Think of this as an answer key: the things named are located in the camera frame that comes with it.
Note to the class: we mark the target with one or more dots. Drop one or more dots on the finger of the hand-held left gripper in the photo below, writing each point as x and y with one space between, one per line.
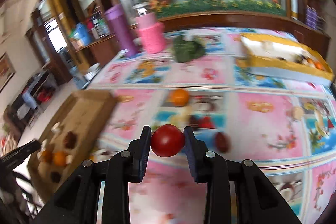
21 151

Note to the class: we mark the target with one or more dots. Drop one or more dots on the blue jug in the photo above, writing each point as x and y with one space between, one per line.
82 33

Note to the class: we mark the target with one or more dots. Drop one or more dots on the wooden cabinet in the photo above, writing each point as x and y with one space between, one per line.
312 40

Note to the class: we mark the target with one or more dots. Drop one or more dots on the large dried red date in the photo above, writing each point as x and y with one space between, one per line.
222 142

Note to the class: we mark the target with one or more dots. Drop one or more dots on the purple bottle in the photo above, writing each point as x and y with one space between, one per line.
122 29

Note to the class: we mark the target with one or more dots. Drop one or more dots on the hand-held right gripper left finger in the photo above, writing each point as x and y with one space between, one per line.
143 155

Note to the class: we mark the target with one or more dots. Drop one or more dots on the small dark red fruit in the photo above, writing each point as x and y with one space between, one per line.
55 176
71 139

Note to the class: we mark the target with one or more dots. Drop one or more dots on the brown cardboard box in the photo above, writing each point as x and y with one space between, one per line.
84 113

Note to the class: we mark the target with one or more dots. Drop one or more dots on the green leafy vegetable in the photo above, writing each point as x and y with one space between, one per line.
189 49

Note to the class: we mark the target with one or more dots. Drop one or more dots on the long yellow box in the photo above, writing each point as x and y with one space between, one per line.
275 64

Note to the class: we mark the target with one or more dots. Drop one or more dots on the beige sponge cake chunk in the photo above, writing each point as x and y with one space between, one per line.
298 112

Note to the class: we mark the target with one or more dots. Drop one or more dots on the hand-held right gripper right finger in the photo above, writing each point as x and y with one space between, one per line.
193 158

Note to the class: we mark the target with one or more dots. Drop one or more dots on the bottle with pink knitted sleeve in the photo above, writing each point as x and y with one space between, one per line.
151 35

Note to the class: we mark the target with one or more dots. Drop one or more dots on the purple spray can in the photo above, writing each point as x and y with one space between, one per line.
315 18
308 16

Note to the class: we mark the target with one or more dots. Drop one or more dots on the red tomato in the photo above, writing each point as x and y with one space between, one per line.
168 141

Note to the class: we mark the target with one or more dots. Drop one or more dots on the beige cake cylinder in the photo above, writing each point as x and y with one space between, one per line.
56 128
68 159

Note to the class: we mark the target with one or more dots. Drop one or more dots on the dark round fruit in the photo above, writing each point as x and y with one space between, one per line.
299 58

